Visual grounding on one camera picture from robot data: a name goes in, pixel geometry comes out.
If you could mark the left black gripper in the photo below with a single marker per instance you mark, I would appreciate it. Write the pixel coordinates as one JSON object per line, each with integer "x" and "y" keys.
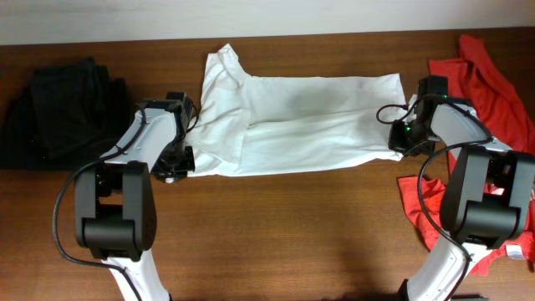
{"x": 180, "y": 171}

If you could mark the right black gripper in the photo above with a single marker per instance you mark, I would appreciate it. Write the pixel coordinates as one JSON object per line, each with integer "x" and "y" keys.
{"x": 395, "y": 141}

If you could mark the white graphic t-shirt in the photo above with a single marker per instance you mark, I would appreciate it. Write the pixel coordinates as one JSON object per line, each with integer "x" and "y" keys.
{"x": 257, "y": 126}

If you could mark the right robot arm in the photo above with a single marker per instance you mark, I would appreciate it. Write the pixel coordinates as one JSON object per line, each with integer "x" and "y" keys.
{"x": 486, "y": 199}

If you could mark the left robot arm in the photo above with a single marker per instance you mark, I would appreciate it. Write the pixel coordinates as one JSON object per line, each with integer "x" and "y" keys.
{"x": 115, "y": 215}

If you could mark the black folded clothes pile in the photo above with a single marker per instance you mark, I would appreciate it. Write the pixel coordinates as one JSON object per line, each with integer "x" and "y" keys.
{"x": 65, "y": 117}

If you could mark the red printed t-shirt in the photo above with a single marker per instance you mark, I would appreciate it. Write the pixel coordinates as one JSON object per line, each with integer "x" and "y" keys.
{"x": 475, "y": 77}

